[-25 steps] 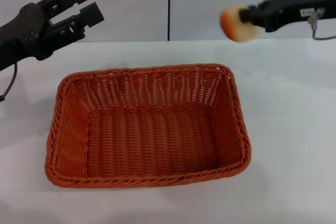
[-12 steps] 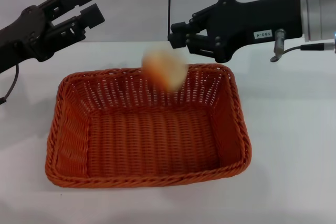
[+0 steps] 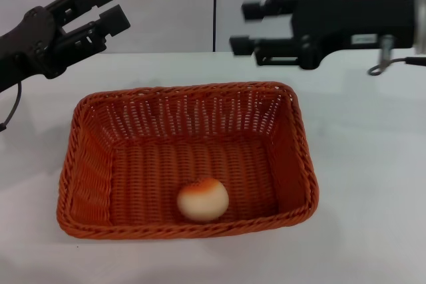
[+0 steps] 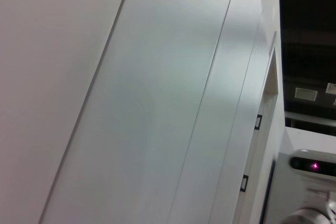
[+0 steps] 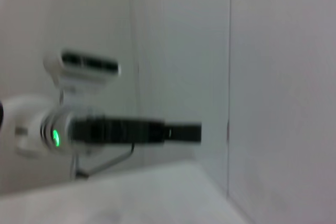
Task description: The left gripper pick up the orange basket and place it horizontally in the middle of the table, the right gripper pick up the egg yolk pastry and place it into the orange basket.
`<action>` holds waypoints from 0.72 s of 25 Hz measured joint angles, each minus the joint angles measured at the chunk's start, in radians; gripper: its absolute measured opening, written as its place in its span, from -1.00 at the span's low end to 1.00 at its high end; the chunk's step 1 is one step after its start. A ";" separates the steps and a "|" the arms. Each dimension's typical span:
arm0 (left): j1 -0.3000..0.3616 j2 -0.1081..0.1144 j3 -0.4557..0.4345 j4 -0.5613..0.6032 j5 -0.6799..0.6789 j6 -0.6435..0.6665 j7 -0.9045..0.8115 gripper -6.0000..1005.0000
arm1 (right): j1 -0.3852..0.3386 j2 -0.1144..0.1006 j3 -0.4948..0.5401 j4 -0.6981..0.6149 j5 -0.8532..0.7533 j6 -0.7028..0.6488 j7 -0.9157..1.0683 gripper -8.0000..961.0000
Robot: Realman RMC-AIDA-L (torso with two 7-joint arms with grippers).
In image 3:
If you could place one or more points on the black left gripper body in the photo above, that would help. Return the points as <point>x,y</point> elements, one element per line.
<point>30,44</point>

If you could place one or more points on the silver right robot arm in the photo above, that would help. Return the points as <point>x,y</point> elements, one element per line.
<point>421,18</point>

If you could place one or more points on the orange woven plastic basket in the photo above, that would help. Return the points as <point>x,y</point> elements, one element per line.
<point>159,164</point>

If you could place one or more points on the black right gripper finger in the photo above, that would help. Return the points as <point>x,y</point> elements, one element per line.
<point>254,9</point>
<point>243,44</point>

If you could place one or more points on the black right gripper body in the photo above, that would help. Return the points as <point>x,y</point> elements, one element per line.
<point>349,18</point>

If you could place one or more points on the round pale bread bun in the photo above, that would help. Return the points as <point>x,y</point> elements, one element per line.
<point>203,201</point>

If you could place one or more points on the black vertical wall strip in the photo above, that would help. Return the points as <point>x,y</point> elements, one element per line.
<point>214,8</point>

